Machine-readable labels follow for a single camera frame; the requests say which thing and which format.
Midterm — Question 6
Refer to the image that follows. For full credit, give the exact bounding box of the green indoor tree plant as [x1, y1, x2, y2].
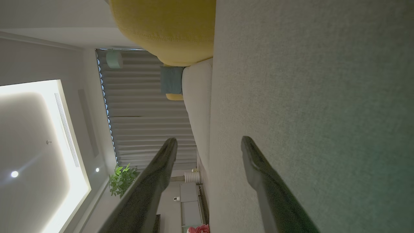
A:
[109, 163, 185, 198]

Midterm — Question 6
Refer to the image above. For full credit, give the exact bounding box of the grey sofa seat cushion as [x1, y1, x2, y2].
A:
[182, 58, 213, 169]

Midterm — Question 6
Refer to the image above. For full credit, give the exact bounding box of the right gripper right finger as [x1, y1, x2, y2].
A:
[241, 136, 321, 233]

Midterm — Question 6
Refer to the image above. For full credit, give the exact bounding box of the pale green round lamp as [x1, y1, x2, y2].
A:
[106, 50, 124, 69]

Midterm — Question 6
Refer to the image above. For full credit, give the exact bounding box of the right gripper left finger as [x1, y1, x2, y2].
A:
[97, 138, 178, 233]

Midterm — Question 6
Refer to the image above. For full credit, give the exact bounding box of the red white-sleeved T-shirt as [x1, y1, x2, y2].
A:
[187, 224, 210, 233]

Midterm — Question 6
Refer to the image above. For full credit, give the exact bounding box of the teal throw pillow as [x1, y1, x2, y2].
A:
[160, 66, 185, 94]

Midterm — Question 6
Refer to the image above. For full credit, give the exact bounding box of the white ribbed plant pot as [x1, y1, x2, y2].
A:
[184, 171, 201, 183]

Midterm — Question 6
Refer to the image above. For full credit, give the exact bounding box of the yellow sofa backrest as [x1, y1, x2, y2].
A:
[109, 0, 216, 67]

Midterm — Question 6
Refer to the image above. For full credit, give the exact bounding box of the grey and yellow sofa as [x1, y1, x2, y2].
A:
[209, 0, 414, 233]

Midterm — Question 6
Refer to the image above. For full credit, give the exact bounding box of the grey pleated curtain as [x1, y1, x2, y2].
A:
[96, 49, 198, 171]

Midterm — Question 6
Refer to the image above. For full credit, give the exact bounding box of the grey and mint TV cabinet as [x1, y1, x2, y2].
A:
[179, 182, 209, 228]

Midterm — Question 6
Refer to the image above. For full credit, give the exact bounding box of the white ceiling air vent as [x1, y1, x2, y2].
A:
[54, 93, 80, 168]

